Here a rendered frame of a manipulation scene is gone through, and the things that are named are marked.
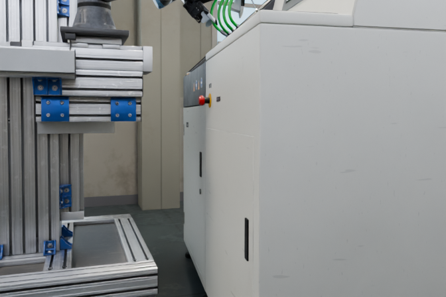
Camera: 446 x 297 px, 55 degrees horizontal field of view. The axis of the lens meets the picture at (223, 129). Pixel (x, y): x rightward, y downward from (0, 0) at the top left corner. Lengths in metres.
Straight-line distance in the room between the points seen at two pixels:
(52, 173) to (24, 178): 0.10
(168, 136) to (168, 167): 0.25
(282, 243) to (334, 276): 0.15
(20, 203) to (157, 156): 1.82
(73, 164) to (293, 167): 1.06
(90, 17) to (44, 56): 0.24
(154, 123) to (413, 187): 2.56
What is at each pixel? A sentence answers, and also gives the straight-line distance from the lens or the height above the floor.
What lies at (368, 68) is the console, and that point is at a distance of 1.06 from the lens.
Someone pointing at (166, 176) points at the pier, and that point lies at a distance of 3.47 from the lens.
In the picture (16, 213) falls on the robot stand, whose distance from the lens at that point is 1.80.
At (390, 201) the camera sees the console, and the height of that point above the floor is 0.55.
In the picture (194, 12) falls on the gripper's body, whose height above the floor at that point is 1.26.
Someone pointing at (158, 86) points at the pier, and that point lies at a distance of 3.44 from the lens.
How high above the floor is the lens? 0.75
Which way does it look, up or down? 2 degrees down
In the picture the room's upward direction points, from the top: straight up
